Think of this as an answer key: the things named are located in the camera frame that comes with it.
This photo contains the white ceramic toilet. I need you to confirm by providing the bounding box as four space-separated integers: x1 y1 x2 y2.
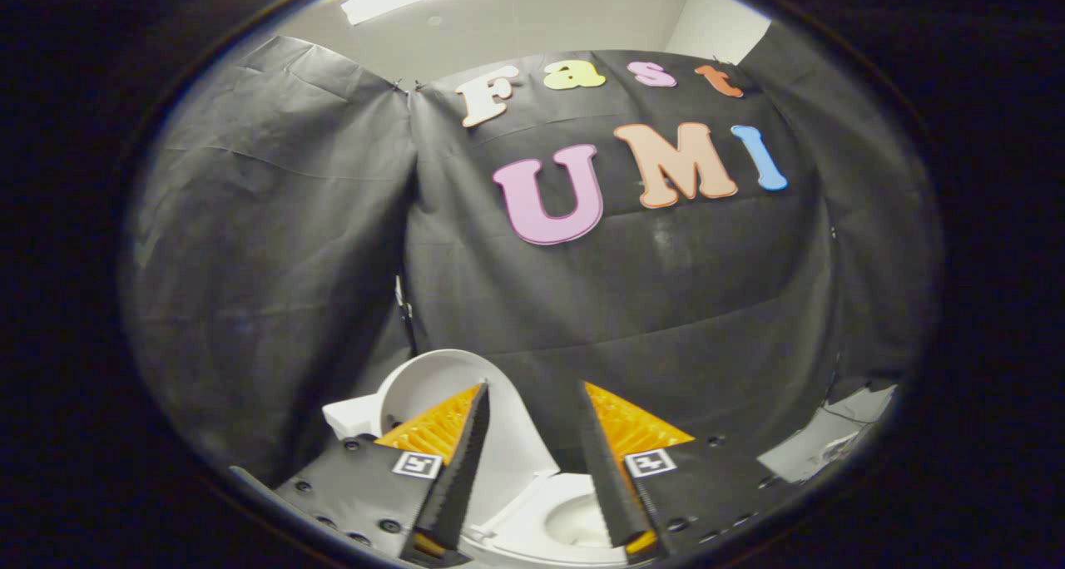
322 393 637 568

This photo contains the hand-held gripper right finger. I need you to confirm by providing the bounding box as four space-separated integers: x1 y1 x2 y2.
577 380 785 563

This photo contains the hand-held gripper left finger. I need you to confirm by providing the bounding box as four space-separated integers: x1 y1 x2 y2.
273 382 492 568

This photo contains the white toilet lid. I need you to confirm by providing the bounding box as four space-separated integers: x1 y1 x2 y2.
378 349 560 538

